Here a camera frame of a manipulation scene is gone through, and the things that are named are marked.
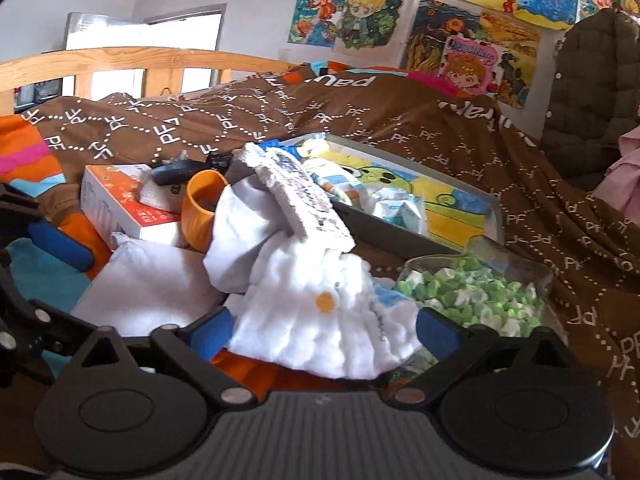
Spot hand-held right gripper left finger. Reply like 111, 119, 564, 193
80, 306, 258, 408

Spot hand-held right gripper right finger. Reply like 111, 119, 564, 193
387, 306, 568, 407

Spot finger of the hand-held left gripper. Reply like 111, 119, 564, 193
0, 182, 96, 273
0, 250, 98, 386

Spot white towel with orange dot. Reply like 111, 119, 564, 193
227, 240, 426, 381

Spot metal tray with cartoon picture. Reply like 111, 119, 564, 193
280, 132, 506, 257

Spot orange soft cup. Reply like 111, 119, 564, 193
180, 169, 231, 253

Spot glass bowl of green candies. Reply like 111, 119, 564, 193
395, 237, 556, 341

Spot white and orange box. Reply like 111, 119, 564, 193
80, 164, 183, 251

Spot white cloth pouch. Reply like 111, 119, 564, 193
70, 232, 226, 338

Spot plain white cloth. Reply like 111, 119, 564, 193
204, 180, 301, 296

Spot dark blue object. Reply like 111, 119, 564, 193
150, 160, 193, 186

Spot white tissue packet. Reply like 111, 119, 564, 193
362, 185, 428, 236

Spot striped small sock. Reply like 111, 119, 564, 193
300, 157, 368, 206

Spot brown printed blanket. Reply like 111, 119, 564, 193
22, 62, 640, 480

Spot pink cloth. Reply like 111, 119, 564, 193
592, 127, 640, 216

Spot brown quilted jacket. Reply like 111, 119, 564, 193
540, 7, 640, 191

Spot white window frame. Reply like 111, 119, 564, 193
64, 4, 227, 101

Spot colourful wall posters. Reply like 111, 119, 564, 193
286, 0, 640, 109

